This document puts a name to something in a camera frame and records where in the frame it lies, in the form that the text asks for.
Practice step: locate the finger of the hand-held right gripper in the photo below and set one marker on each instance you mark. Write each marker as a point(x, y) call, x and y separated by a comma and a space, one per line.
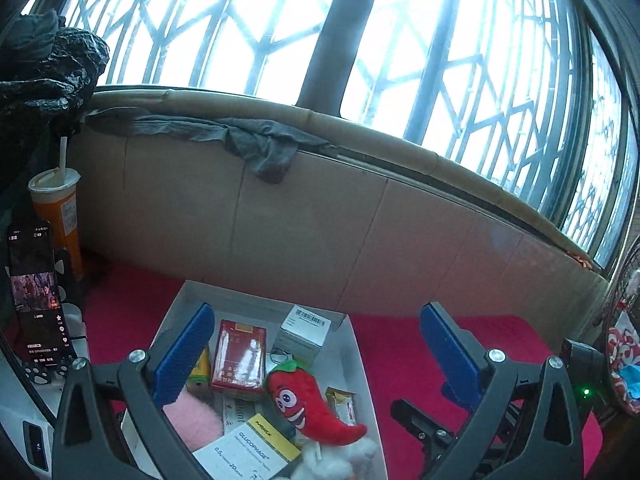
point(420, 422)

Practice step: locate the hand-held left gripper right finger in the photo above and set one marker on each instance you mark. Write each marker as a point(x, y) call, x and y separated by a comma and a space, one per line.
point(450, 355)

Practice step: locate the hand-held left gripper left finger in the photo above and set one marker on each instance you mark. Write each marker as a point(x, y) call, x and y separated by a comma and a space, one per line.
point(182, 355)

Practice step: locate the yellow snack packet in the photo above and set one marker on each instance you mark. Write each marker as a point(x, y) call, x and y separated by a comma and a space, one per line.
point(200, 375)

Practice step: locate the white cardboard tray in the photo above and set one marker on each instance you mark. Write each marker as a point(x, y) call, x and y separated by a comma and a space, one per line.
point(250, 302)

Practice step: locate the red white seat cushion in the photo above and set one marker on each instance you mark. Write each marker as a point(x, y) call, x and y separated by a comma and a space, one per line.
point(620, 350)

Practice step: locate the blue cloth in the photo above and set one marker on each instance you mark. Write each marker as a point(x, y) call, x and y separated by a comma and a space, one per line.
point(631, 382)

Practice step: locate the pink tablecloth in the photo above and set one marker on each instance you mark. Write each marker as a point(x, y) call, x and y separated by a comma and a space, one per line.
point(400, 350)

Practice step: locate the red box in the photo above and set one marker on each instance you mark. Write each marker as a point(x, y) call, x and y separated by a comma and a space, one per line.
point(237, 360)

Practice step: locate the wicker hanging chair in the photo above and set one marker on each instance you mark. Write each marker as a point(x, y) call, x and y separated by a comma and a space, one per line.
point(607, 310)

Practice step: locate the pink fluffy ball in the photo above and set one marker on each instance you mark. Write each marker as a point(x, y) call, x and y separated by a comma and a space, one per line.
point(192, 422)

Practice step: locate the long white sealant box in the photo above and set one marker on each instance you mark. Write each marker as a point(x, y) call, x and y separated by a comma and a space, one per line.
point(240, 407)

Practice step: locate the small yellow white box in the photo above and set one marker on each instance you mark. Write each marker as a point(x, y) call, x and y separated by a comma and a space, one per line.
point(341, 405)

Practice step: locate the white plush toy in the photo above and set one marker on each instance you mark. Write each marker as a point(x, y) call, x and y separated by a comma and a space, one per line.
point(345, 460)

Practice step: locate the red chili plush toy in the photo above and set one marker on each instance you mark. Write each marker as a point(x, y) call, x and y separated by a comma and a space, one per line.
point(310, 405)

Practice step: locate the small white medicine box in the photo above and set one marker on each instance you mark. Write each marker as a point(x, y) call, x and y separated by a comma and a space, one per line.
point(300, 340)

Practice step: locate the yellow white medicine box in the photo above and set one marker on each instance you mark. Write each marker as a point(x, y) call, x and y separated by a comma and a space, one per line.
point(250, 452)

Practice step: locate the polka dot phone stand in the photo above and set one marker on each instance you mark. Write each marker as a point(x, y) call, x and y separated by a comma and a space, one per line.
point(64, 265)

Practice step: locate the black smartphone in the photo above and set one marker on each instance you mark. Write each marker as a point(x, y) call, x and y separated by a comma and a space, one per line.
point(35, 310)

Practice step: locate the orange drink cup with straw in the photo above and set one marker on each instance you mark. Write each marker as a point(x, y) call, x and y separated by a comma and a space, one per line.
point(57, 220)

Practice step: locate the white power bank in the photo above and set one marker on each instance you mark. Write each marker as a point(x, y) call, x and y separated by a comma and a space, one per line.
point(15, 435)

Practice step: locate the grey cloth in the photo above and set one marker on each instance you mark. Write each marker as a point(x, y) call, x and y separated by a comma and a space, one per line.
point(260, 155)

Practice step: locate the black plastic bag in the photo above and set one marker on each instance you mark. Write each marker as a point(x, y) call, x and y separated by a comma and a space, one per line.
point(45, 85)

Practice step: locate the window with metal grille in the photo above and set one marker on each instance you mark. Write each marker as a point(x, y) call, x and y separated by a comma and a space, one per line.
point(250, 10)

